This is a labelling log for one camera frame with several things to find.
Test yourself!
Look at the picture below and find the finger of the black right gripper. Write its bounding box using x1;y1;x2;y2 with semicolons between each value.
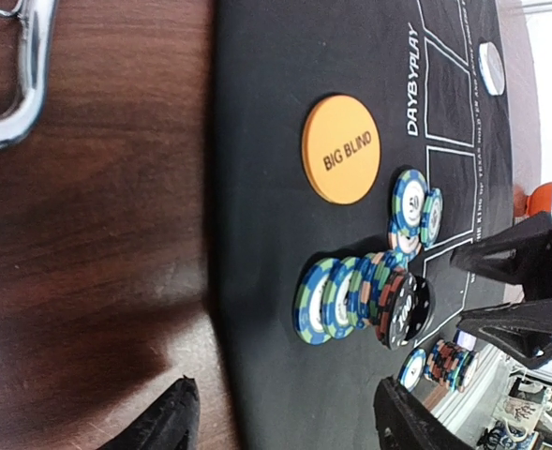
450;212;552;285
457;298;552;369

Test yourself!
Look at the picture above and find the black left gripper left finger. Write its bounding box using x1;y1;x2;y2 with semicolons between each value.
98;377;200;450

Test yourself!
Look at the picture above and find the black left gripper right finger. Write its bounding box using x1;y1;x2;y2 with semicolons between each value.
373;377;470;450

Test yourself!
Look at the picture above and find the mixed colour chip stack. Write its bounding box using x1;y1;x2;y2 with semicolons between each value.
424;339;479;393

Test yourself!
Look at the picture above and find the black hundred chip stack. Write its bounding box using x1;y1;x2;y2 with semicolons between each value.
376;269;435;351

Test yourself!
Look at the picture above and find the blue orange ten chip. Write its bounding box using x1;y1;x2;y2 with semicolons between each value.
388;219;422;263

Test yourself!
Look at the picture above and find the blue green fifty chip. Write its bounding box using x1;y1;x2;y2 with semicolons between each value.
391;169;428;237

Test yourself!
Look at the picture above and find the blue chip stack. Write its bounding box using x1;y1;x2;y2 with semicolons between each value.
293;250;408;345

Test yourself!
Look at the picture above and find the dark dealer button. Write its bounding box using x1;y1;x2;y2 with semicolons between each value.
478;42;506;97

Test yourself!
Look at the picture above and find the orange big blind button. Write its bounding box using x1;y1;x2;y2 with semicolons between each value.
301;95;381;205

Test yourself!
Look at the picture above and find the orange white bowl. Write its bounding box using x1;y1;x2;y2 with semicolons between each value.
514;182;552;220

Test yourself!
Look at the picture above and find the black poker play mat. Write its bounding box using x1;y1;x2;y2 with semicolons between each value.
213;1;512;449

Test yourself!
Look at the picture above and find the aluminium poker chip case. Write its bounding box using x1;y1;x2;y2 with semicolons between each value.
0;0;61;155

